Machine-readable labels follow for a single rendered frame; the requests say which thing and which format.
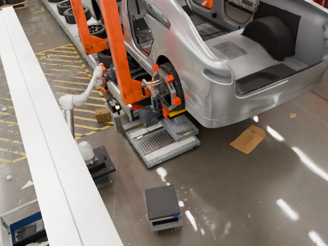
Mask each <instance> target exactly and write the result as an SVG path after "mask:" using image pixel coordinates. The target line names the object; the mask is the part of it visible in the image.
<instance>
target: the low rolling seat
mask: <svg viewBox="0 0 328 246"><path fill-rule="evenodd" d="M144 194H145V201H146V208H147V215H148V222H149V226H150V231H151V232H152V231H153V232H154V233H155V235H158V230H163V229H168V228H173V227H174V229H175V231H178V229H179V226H182V217H181V212H180V208H179V203H178V199H177V195H176V191H175V186H174V185H173V184H171V185H166V186H160V187H156V188H150V189H145V190H144Z"/></svg>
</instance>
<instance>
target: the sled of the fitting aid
mask: <svg viewBox="0 0 328 246"><path fill-rule="evenodd" d="M161 124H162V126H163V127H164V128H165V129H166V130H167V131H168V133H169V134H170V135H171V136H172V137H173V138H174V140H175V141H176V142H180V141H182V140H185V139H187V138H189V137H191V136H194V135H196V134H198V133H199V130H198V128H197V127H196V126H195V128H193V129H190V130H188V131H186V132H183V133H181V134H179V135H176V134H175V132H174V131H173V130H172V129H171V128H170V127H169V126H168V125H167V123H166V122H165V121H164V119H163V120H161Z"/></svg>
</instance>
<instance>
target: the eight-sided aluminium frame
mask: <svg viewBox="0 0 328 246"><path fill-rule="evenodd" d="M159 74H160V75H161V76H162V77H163V78H164V80H165V79H166V77H167V76H168V74H166V73H165V72H164V71H163V70H162V69H161V68H160V69H157V70H156V71H155V73H154V74H153V81H156V80H158V75H159ZM165 82H166V80H165ZM166 84H167V87H168V89H169V91H170V95H171V106H170V105H169V104H168V103H167V102H166V101H165V99H164V97H162V99H161V98H159V100H160V102H161V104H162V105H163V106H164V107H165V108H166V109H167V110H168V111H170V110H172V109H174V108H175V107H177V106H176V105H175V104H174V103H173V100H172V98H173V97H176V90H175V88H174V86H173V84H172V83H170V85H169V84H168V83H167V82H166ZM170 86H171V87H170ZM171 88H172V89H171Z"/></svg>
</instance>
